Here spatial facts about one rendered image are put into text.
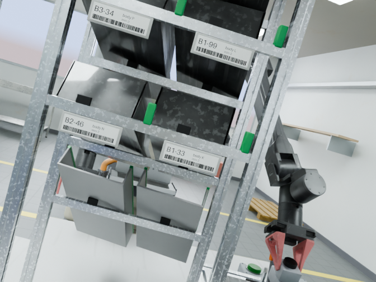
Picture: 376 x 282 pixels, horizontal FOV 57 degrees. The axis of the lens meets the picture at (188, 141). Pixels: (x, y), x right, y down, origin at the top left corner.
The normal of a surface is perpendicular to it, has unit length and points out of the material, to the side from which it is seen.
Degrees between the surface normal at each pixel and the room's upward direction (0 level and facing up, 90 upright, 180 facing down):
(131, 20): 90
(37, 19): 90
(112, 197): 135
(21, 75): 90
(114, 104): 65
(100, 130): 90
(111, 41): 155
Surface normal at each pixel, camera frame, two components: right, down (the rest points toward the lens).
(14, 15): 0.18, 0.15
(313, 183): 0.32, -0.48
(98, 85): 0.01, -0.35
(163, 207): -0.29, 0.72
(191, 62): -0.31, 0.89
